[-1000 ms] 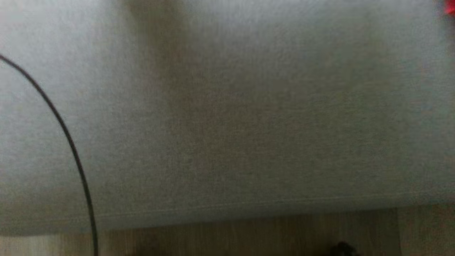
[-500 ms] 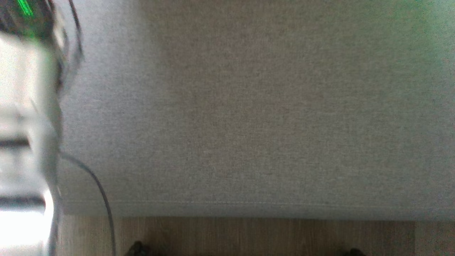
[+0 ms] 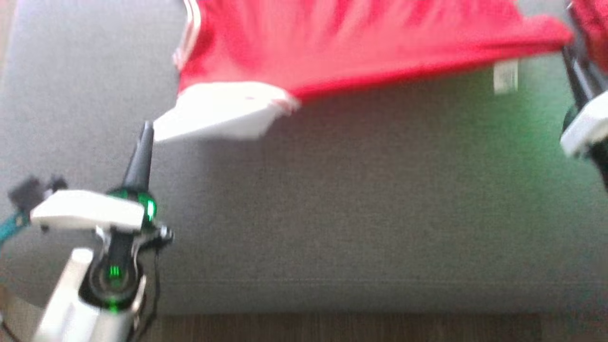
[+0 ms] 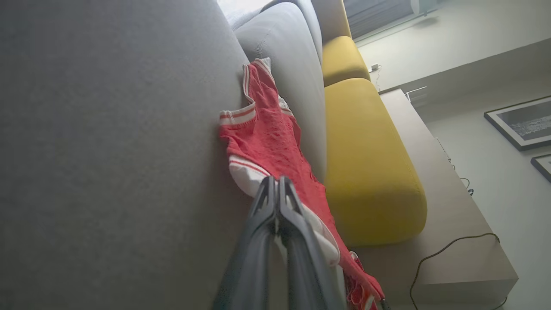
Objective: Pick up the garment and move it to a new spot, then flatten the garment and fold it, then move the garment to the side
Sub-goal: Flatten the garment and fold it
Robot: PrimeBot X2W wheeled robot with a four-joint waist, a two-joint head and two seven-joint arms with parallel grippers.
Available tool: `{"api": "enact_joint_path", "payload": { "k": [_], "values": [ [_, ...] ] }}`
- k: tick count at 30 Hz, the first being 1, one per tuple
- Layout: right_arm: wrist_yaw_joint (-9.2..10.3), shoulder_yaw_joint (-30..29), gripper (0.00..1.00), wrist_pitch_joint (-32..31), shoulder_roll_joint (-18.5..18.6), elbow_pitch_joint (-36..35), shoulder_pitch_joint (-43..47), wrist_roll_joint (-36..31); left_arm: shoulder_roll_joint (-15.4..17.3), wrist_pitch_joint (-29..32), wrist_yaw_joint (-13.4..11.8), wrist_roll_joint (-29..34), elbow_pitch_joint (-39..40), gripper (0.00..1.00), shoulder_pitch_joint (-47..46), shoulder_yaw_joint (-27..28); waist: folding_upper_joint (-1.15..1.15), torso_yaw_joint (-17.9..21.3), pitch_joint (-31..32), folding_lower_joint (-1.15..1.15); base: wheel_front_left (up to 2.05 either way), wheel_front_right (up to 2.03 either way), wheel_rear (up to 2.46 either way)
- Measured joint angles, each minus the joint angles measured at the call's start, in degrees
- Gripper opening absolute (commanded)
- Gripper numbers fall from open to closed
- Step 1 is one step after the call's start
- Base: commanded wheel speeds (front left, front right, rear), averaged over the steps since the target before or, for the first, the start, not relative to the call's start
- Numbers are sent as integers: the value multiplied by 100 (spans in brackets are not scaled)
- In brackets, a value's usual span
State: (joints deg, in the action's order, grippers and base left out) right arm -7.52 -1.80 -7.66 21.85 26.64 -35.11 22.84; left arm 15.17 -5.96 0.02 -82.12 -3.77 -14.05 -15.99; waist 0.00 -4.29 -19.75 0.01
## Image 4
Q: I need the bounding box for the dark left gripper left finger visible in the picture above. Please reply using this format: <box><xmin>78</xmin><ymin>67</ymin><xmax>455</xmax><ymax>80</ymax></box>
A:
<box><xmin>213</xmin><ymin>175</ymin><xmax>279</xmax><ymax>310</ymax></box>

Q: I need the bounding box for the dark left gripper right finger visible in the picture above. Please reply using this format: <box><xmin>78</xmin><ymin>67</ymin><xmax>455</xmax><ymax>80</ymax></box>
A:
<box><xmin>275</xmin><ymin>175</ymin><xmax>348</xmax><ymax>310</ymax></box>

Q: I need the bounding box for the red basketball jersey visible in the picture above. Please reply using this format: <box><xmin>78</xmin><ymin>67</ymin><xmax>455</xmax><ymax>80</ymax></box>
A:
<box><xmin>218</xmin><ymin>57</ymin><xmax>386</xmax><ymax>310</ymax></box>

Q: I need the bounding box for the large yellow cushion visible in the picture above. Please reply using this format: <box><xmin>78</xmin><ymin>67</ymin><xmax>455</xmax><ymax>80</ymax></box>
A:
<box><xmin>323</xmin><ymin>77</ymin><xmax>428</xmax><ymax>248</ymax></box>

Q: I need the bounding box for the beige wooden sideboard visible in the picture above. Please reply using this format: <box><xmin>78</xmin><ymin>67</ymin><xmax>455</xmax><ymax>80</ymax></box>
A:
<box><xmin>352</xmin><ymin>88</ymin><xmax>520</xmax><ymax>310</ymax></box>

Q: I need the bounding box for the grey sofa seat cushion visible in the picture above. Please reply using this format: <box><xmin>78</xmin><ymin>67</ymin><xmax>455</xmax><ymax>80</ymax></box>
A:
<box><xmin>0</xmin><ymin>0</ymin><xmax>263</xmax><ymax>310</ymax></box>

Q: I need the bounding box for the light grey sofa back cushion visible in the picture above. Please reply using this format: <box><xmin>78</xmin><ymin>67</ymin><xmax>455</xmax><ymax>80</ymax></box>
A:
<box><xmin>232</xmin><ymin>0</ymin><xmax>328</xmax><ymax>183</ymax></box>

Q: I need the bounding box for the small yellow cushion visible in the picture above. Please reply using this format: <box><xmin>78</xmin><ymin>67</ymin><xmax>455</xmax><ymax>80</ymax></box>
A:
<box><xmin>321</xmin><ymin>35</ymin><xmax>371</xmax><ymax>87</ymax></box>

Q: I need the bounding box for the beige cushion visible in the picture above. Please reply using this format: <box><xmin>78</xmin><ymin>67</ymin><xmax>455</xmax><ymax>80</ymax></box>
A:
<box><xmin>311</xmin><ymin>0</ymin><xmax>353</xmax><ymax>44</ymax></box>

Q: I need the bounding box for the grey window blind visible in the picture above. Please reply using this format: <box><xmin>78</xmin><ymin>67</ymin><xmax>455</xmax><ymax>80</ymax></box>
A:
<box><xmin>344</xmin><ymin>0</ymin><xmax>440</xmax><ymax>40</ymax></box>

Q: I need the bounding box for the long black cable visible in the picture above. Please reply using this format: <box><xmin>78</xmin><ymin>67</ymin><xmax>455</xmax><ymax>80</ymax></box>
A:
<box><xmin>409</xmin><ymin>232</ymin><xmax>509</xmax><ymax>310</ymax></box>

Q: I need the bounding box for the white wall plug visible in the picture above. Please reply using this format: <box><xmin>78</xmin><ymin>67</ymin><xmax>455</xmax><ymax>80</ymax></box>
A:
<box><xmin>369</xmin><ymin>63</ymin><xmax>383</xmax><ymax>92</ymax></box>

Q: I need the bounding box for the small black picture frame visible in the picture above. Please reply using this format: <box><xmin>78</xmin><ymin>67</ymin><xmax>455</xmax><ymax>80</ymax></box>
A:
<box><xmin>530</xmin><ymin>154</ymin><xmax>551</xmax><ymax>183</ymax></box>

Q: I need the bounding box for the large black picture frame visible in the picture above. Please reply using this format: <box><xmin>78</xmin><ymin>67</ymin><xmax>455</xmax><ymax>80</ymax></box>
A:
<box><xmin>483</xmin><ymin>95</ymin><xmax>551</xmax><ymax>152</ymax></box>

